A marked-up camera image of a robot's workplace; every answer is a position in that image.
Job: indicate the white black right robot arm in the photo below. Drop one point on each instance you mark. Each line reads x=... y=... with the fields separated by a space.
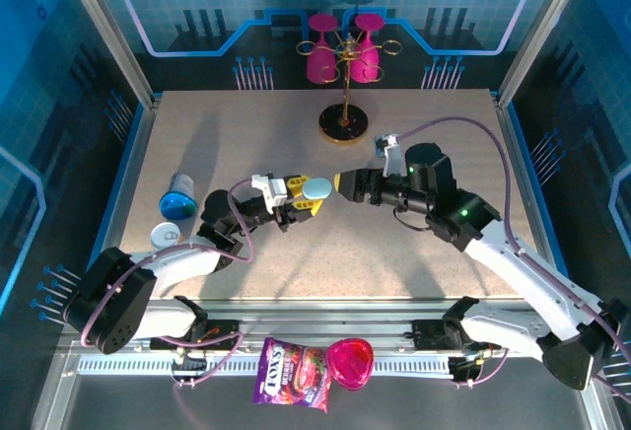
x=532 y=272

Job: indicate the gold cup rack black base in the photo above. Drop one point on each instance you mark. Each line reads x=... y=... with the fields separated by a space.
x=343 y=124

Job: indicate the white round lid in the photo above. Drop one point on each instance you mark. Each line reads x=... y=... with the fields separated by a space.
x=165 y=236

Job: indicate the pink heart-shaped container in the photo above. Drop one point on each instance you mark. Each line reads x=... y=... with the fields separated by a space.
x=351 y=363

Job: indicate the blue earbud charging case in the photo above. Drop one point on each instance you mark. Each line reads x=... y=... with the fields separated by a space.
x=317 y=188

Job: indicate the aluminium frame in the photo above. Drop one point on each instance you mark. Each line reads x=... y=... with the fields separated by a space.
x=315 y=309

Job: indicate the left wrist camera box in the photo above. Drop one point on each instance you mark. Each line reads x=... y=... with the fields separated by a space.
x=268 y=191

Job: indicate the pink goblet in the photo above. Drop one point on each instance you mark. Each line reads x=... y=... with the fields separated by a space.
x=367 y=60
x=320 y=62

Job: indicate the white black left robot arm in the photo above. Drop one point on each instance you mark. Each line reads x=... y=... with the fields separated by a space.
x=172 y=265

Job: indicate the yogurt cup with blue lid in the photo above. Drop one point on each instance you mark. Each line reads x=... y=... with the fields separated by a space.
x=177 y=198

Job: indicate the purple candy bag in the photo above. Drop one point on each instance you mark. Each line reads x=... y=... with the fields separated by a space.
x=288 y=376

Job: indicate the black connector box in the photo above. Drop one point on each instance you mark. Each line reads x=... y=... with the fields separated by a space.
x=466 y=368
x=189 y=365

